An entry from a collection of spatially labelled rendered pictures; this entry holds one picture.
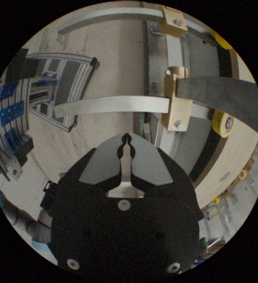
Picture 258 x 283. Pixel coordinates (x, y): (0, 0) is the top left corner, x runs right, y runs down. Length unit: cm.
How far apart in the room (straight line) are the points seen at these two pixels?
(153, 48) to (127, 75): 71
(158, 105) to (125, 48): 102
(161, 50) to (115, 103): 29
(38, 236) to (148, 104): 44
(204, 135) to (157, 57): 34
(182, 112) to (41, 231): 46
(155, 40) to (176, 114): 30
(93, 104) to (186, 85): 17
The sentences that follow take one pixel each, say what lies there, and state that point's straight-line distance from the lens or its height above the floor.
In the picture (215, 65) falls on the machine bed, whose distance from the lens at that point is 42.
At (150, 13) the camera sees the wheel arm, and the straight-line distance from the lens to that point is 28.
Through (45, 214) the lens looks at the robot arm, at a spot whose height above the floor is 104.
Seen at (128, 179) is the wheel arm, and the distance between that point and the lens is 31.
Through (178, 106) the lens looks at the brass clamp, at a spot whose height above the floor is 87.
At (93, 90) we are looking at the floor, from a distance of 110.
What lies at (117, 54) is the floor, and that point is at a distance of 113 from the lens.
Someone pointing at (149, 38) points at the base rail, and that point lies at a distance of 40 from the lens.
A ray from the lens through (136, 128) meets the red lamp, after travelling 36.
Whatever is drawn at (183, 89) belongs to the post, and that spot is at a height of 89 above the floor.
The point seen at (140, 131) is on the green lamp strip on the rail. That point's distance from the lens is 36.
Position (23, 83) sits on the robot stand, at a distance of 63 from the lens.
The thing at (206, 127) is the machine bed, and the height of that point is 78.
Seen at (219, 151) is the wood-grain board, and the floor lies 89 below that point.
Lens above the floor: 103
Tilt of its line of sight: 58 degrees down
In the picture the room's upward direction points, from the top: 179 degrees counter-clockwise
